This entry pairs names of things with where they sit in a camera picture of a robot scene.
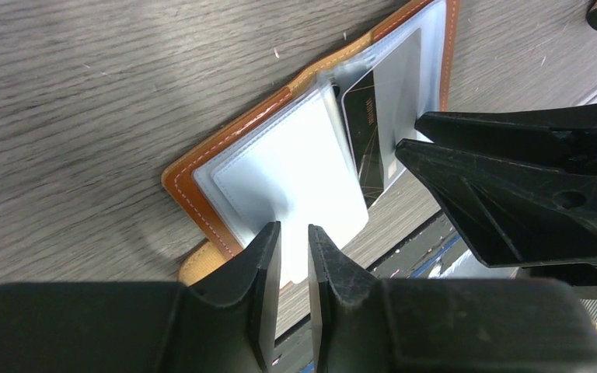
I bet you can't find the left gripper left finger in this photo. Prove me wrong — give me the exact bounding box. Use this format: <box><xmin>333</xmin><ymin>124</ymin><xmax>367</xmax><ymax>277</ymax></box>
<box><xmin>0</xmin><ymin>221</ymin><xmax>281</xmax><ymax>372</ymax></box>

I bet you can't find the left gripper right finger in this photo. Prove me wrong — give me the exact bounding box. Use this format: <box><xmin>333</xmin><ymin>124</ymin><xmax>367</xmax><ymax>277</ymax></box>
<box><xmin>308</xmin><ymin>225</ymin><xmax>597</xmax><ymax>372</ymax></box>

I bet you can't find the black credit card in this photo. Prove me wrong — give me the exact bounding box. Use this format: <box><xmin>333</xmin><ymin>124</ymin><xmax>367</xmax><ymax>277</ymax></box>
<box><xmin>340</xmin><ymin>29</ymin><xmax>421</xmax><ymax>207</ymax></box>

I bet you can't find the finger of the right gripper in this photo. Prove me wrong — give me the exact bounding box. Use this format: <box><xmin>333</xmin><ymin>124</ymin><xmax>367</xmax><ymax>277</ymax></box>
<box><xmin>396</xmin><ymin>139</ymin><xmax>597</xmax><ymax>267</ymax></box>
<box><xmin>415</xmin><ymin>103</ymin><xmax>597</xmax><ymax>162</ymax></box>

